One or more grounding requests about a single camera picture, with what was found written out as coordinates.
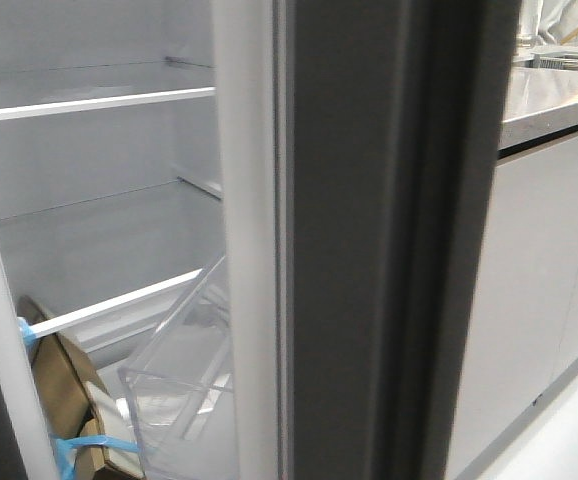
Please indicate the white curtain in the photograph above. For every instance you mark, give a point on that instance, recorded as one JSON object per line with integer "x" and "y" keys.
{"x": 544, "y": 22}

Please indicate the lower glass fridge shelf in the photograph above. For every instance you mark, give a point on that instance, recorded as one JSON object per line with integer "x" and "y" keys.
{"x": 94, "y": 254}

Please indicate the clear plastic door bin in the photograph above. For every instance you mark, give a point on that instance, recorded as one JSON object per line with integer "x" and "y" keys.
{"x": 179, "y": 385}

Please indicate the grey stone countertop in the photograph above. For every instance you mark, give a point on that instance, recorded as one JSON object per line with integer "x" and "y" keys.
{"x": 540, "y": 103}

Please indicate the blue tape strip middle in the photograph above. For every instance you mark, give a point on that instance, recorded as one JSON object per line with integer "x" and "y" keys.
{"x": 28, "y": 336}

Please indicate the brown cardboard piece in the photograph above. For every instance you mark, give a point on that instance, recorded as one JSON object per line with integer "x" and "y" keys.
{"x": 76, "y": 402}

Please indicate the dark grey fridge door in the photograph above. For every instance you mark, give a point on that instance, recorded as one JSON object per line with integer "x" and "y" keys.
{"x": 358, "y": 143}

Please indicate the glass fridge shelf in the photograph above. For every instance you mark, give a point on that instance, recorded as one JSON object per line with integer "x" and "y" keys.
{"x": 28, "y": 94}
{"x": 94, "y": 254}

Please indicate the blue tape strip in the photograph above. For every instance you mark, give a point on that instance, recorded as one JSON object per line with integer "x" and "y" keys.
{"x": 28, "y": 336}
{"x": 64, "y": 450}

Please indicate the white fridge interior body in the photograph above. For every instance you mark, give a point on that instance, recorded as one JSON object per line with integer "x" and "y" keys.
{"x": 115, "y": 342}

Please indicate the upper glass fridge shelf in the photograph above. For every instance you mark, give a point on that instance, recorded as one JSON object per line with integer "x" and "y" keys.
{"x": 28, "y": 94}

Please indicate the blue tape strip lower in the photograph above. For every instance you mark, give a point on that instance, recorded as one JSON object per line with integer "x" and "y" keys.
{"x": 64, "y": 450}

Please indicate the grey cabinet door left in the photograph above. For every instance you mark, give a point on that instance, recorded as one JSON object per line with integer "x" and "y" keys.
{"x": 528, "y": 262}

